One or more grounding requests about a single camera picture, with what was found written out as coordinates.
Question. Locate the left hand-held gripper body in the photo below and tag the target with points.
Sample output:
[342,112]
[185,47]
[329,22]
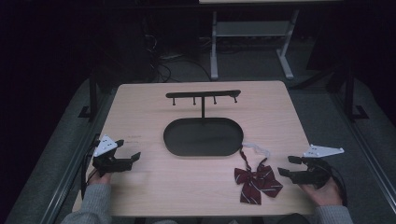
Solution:
[107,160]

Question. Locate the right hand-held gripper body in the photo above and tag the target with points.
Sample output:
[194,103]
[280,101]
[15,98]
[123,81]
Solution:
[317,168]

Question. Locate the dark red striped bow tie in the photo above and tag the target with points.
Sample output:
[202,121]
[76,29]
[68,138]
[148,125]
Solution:
[257,182]

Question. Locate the black hook stand with tray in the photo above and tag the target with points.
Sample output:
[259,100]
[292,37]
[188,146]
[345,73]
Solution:
[203,133]

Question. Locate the person's left hand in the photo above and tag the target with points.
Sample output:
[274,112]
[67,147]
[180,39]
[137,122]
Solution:
[101,178]

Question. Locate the person's right hand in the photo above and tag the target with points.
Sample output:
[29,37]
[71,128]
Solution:
[323,193]

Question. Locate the black metal stand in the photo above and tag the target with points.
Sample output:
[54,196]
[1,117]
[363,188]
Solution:
[92,93]
[350,93]

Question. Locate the white metal table frame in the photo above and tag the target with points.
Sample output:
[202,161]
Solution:
[251,43]

